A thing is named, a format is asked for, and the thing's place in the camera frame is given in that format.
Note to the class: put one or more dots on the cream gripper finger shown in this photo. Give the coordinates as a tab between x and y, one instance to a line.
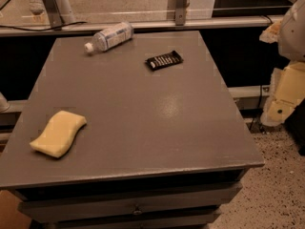
270	35
287	91

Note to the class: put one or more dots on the yellow sponge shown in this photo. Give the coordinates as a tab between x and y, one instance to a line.
59	134

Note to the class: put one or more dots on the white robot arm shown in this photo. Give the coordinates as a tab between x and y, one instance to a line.
291	39

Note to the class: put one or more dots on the black rxbar chocolate wrapper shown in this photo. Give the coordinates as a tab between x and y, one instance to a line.
164	60

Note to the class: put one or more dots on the grey drawer cabinet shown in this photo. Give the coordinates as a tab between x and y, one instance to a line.
170	142

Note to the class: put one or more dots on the clear plastic water bottle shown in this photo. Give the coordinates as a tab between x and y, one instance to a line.
109	38

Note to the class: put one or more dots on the round drawer knob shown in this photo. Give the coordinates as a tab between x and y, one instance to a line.
137	211

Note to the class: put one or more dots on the metal upright bracket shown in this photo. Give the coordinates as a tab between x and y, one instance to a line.
180	12

